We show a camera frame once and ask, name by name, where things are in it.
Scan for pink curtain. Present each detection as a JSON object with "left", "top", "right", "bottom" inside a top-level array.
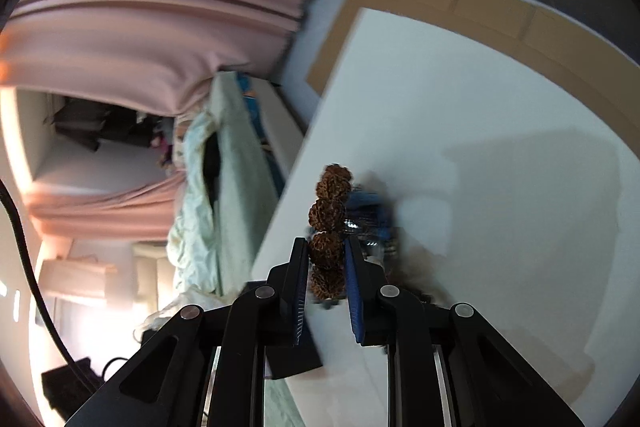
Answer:
[{"left": 0, "top": 0, "right": 321, "bottom": 241}]

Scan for black cable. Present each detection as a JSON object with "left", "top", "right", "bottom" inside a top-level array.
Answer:
[{"left": 0, "top": 180, "right": 101, "bottom": 390}]

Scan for white table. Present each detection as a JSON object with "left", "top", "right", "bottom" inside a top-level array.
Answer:
[{"left": 253, "top": 10, "right": 639, "bottom": 426}]

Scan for dark hanging clothes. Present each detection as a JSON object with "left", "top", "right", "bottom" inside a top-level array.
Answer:
[{"left": 52, "top": 98, "right": 174, "bottom": 152}]

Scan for flattened cardboard sheet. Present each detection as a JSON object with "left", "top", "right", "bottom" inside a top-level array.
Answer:
[{"left": 307, "top": 0, "right": 639, "bottom": 152}]

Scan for green bed quilt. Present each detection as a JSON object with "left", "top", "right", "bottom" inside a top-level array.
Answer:
[{"left": 167, "top": 72, "right": 284, "bottom": 301}]

